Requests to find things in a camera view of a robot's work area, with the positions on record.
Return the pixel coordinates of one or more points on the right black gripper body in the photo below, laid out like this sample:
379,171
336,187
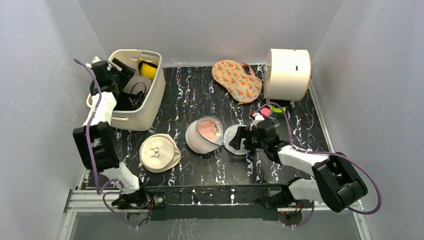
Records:
245,139

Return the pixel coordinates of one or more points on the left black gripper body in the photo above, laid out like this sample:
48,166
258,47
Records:
115,79

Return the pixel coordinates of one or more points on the yellow black bra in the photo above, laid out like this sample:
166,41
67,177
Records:
147,68

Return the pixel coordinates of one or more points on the pink bra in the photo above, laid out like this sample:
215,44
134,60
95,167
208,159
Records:
210,129

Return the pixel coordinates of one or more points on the white blue-trimmed mesh laundry bag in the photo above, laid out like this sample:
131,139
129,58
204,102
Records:
200,145

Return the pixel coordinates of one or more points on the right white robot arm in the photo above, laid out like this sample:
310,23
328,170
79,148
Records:
334,181

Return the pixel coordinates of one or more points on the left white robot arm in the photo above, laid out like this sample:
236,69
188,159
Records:
95,139

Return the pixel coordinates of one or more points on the black bra in basket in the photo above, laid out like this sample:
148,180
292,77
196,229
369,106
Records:
129,102

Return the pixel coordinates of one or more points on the cream perforated laundry basket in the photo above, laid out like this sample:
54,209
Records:
143,118

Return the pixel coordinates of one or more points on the floral orange mesh laundry bag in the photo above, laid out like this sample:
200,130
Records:
238,79

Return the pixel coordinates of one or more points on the cream round mesh laundry bag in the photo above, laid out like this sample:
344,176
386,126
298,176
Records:
159,153

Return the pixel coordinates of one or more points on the grey garment in basket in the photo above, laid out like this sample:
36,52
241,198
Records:
138,84

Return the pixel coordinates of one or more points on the pink block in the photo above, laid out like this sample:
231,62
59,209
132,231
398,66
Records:
266,112

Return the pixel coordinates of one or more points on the green clip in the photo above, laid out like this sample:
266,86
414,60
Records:
277,110

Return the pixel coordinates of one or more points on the cream cylindrical drum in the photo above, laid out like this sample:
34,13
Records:
287,74

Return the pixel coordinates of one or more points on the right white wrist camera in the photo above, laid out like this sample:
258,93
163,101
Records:
257,117

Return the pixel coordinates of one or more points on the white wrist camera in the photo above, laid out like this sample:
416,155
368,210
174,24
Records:
257,117
94,60

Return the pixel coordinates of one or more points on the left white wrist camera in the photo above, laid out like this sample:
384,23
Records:
94,60

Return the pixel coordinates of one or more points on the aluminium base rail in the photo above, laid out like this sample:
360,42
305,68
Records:
90,201

